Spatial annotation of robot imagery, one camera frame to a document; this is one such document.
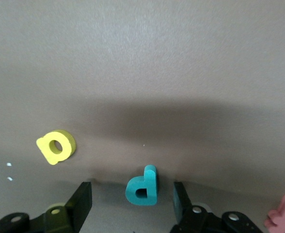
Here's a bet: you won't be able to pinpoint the teal letter p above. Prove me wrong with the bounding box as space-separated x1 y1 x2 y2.
125 165 159 206

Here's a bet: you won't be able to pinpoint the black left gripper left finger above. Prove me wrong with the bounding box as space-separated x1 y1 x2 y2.
0 182 93 233

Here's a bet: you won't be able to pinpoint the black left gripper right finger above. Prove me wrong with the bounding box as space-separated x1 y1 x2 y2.
169 182 267 233

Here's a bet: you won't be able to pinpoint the brown table cover sheet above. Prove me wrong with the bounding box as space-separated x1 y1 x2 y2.
0 0 285 233

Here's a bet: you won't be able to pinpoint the yellow letter a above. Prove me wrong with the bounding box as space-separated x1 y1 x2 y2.
35 129 77 166

